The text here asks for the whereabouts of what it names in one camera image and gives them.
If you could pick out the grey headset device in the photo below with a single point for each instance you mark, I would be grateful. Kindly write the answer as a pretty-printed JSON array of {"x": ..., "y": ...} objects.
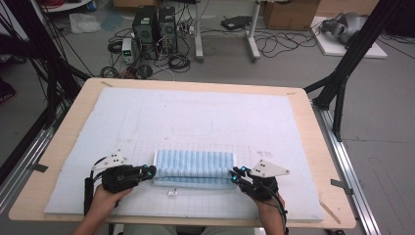
[{"x": 345, "y": 27}]

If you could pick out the black metal frame stand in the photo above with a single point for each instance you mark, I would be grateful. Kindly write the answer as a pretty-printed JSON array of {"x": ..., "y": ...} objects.
[
  {"x": 352, "y": 55},
  {"x": 49, "y": 65}
]

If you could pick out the clear plastic bag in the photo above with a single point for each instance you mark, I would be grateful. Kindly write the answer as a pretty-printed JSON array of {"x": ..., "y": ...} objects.
[{"x": 84, "y": 23}]

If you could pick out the red equipment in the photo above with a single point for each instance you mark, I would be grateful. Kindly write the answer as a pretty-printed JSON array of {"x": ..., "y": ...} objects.
[{"x": 52, "y": 2}]

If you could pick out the white power supply box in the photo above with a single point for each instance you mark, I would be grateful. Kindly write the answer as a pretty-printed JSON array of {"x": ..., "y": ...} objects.
[{"x": 127, "y": 49}]

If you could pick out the person's left hand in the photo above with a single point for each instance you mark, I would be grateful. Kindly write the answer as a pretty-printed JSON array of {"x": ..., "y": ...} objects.
[{"x": 104, "y": 200}]

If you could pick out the aluminium rail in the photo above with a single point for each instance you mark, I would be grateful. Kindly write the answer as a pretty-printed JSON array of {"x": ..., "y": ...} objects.
[
  {"x": 23, "y": 163},
  {"x": 350, "y": 176}
]

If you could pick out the person's grey trousers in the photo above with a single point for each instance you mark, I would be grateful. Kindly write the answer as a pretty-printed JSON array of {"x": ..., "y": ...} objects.
[{"x": 150, "y": 230}]

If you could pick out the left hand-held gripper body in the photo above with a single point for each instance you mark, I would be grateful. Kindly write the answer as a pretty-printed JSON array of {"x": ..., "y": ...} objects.
[{"x": 119, "y": 179}]

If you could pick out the white floor board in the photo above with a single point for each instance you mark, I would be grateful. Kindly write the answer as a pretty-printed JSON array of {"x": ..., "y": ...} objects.
[{"x": 329, "y": 49}]

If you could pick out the white foam mat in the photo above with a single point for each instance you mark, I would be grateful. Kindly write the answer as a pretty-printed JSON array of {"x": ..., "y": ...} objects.
[{"x": 195, "y": 114}]

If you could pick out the white desk leg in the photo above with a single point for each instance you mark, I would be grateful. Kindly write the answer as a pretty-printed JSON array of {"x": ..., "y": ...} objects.
[
  {"x": 198, "y": 32},
  {"x": 253, "y": 36}
]

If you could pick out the grey tape strip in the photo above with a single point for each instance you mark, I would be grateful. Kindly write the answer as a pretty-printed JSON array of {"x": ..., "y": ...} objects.
[{"x": 341, "y": 185}]

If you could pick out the round white table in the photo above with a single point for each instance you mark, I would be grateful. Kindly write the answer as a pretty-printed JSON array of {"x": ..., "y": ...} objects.
[{"x": 73, "y": 6}]

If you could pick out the blue can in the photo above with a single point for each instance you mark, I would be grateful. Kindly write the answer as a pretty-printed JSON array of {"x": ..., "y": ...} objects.
[{"x": 92, "y": 6}]

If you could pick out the large cardboard box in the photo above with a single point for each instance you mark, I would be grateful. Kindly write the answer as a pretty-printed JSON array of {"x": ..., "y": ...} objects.
[{"x": 290, "y": 14}]

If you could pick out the small cardboard box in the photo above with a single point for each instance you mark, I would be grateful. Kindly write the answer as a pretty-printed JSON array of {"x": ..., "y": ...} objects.
[{"x": 133, "y": 3}]

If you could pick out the black computer tower green label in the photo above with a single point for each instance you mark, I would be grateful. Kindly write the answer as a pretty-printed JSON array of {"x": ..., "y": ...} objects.
[{"x": 144, "y": 32}]

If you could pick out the person's right hand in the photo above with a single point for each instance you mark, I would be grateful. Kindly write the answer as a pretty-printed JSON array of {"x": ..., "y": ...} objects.
[{"x": 269, "y": 209}]

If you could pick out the light blue striped towel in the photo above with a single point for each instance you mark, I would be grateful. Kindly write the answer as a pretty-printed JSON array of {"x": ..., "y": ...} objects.
[{"x": 195, "y": 166}]

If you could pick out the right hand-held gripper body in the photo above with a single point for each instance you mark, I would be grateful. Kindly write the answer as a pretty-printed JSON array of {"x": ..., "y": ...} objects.
[{"x": 261, "y": 189}]

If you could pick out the black tape strip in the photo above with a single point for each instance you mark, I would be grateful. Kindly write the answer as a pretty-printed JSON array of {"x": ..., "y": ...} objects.
[{"x": 38, "y": 167}]

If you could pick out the black flat device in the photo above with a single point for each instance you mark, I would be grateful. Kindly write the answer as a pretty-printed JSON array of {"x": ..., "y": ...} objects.
[{"x": 235, "y": 23}]

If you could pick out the teal sheet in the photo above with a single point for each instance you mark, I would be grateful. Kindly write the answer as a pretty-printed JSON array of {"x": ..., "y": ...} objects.
[{"x": 112, "y": 21}]

